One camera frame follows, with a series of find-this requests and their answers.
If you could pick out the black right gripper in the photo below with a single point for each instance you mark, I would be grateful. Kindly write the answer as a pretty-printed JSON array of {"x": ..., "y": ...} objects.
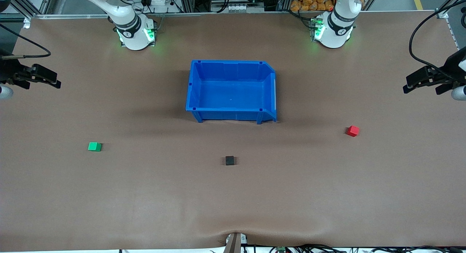
[{"x": 9, "y": 69}]

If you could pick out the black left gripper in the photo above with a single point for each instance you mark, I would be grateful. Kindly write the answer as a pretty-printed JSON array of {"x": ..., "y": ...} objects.
[{"x": 454, "y": 70}]

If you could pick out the green cube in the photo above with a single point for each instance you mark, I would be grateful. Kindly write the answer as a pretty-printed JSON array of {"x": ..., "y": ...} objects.
[{"x": 94, "y": 146}]

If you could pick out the red cube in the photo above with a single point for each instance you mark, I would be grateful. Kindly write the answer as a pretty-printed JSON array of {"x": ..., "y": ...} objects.
[{"x": 352, "y": 130}]

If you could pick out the black cube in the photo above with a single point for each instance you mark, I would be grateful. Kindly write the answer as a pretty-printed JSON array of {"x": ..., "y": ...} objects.
[{"x": 229, "y": 160}]

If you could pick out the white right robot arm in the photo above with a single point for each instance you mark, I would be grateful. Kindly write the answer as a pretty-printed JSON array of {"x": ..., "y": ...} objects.
[{"x": 134, "y": 34}]

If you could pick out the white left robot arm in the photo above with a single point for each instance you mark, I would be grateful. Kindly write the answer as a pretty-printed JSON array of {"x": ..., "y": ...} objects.
[{"x": 333, "y": 34}]

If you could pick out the white power strip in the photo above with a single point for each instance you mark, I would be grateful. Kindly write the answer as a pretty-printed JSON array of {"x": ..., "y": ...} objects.
[{"x": 158, "y": 1}]

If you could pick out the bag of orange items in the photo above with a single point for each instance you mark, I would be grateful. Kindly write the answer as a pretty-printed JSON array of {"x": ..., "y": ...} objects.
[{"x": 309, "y": 2}]

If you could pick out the brown table mat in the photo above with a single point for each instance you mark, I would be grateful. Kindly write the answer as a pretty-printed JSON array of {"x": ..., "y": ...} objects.
[{"x": 109, "y": 209}]

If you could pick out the blue plastic storage bin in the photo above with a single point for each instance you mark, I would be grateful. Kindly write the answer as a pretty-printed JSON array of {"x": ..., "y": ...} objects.
[{"x": 231, "y": 93}]

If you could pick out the small green circuit board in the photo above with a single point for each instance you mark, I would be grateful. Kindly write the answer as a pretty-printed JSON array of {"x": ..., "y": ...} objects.
[{"x": 281, "y": 249}]

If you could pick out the metal table clamp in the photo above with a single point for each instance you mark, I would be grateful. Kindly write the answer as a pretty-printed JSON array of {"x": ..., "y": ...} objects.
[{"x": 235, "y": 242}]

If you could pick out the white corner bracket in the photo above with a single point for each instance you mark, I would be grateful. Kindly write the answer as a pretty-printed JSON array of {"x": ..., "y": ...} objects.
[{"x": 27, "y": 23}]

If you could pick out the aluminium frame post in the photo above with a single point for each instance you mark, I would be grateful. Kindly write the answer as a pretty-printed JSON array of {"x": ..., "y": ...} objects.
[
  {"x": 22, "y": 5},
  {"x": 445, "y": 11}
]

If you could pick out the aluminium table edge rail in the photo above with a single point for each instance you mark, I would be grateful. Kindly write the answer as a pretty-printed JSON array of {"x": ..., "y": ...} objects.
[{"x": 236, "y": 13}]

